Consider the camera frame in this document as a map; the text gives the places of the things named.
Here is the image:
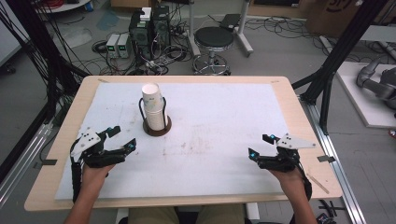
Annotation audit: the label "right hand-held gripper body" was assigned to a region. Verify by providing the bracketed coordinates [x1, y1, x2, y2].
[257, 133, 318, 173]

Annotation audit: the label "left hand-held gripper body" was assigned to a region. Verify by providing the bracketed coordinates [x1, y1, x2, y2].
[69, 126, 128, 169]

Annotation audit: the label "person's left hand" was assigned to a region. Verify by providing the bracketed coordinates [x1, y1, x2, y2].
[80, 163, 117, 188]

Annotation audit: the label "person's right hand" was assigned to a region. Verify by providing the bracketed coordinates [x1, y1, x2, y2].
[268, 168, 305, 191]

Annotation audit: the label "light wooden table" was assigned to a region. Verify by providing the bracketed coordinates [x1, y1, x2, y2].
[23, 75, 344, 213]

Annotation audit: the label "thin wooden stick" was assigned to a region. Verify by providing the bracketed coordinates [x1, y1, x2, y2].
[305, 173, 331, 195]

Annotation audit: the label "stack of white paper cups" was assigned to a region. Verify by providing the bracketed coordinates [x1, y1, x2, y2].
[141, 82, 169, 132]

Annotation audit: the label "white table leg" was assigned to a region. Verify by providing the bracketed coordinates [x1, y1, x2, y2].
[245, 202, 262, 222]

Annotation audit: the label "white table mat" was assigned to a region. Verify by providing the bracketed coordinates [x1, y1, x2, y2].
[54, 81, 291, 202]

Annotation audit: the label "person's khaki trouser legs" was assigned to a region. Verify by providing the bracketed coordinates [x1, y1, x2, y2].
[126, 204, 247, 224]

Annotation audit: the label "grey bench power supply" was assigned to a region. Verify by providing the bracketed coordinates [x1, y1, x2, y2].
[117, 33, 133, 60]
[105, 34, 121, 59]

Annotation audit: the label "white floor platform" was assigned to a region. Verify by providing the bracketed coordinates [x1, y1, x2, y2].
[335, 61, 396, 130]

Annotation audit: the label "black computer tower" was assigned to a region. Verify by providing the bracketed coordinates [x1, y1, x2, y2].
[128, 9, 154, 62]
[151, 5, 172, 52]

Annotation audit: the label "black round stool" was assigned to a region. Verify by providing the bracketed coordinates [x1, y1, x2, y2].
[191, 26, 235, 77]

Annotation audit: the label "brown cardboard box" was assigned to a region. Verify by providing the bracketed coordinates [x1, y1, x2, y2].
[305, 0, 396, 39]

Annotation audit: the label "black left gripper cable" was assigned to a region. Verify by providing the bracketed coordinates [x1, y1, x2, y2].
[69, 153, 84, 203]

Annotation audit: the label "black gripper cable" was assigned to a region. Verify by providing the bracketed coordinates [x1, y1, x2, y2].
[69, 153, 84, 203]
[297, 160, 313, 201]

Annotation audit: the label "black wire cup holder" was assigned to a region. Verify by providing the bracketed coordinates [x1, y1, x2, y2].
[137, 96, 173, 137]

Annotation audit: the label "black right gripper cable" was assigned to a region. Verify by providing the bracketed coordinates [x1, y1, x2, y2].
[297, 160, 313, 201]

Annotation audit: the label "aluminium floor rail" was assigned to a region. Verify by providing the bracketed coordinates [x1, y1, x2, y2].
[0, 122, 54, 208]
[299, 96, 368, 224]

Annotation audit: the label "tangle of black floor cables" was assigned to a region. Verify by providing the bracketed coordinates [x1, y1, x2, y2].
[91, 18, 195, 77]

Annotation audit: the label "black metal frame post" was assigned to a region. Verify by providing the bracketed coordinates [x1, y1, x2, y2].
[5, 0, 90, 124]
[291, 0, 391, 135]

